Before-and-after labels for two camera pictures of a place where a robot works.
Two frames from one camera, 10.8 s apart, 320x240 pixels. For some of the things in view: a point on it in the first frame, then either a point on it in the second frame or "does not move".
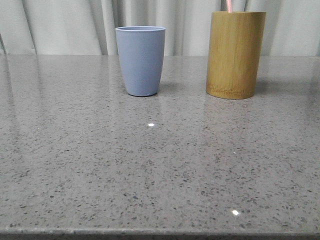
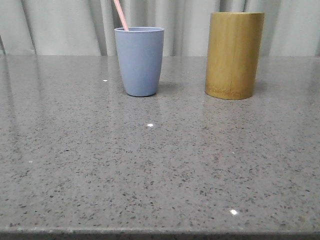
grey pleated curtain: x=87 y=28 does not move
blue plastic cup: x=142 y=49 does not move
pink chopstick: x=229 y=6 → x=121 y=14
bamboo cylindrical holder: x=235 y=41 does not move
